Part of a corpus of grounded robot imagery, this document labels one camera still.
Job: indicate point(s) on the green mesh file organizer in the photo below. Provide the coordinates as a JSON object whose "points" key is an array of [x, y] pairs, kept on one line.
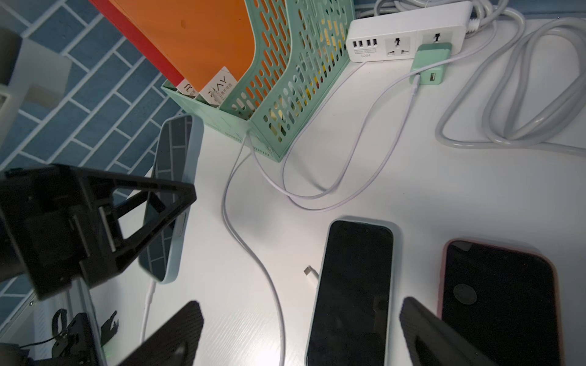
{"points": [[300, 53]]}

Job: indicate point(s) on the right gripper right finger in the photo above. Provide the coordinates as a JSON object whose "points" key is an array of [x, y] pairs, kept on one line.
{"points": [[432, 342]]}

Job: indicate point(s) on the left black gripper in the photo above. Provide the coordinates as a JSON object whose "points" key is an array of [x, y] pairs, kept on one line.
{"points": [[50, 229]]}

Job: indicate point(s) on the red folder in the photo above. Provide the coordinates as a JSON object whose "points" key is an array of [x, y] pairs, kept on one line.
{"points": [[135, 36]]}

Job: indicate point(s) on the green USB charger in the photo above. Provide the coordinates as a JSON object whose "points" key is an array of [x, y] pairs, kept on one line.
{"points": [[429, 54]]}

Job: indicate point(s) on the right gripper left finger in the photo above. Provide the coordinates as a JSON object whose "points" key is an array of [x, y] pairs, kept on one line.
{"points": [[174, 343]]}

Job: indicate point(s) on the black phone pink case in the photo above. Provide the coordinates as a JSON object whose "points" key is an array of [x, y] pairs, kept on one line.
{"points": [[504, 300]]}

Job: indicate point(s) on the white power strip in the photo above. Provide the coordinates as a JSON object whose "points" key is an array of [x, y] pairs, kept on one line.
{"points": [[400, 35]]}

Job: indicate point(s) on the orange folder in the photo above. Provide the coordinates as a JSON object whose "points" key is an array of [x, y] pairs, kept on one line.
{"points": [[199, 38]]}

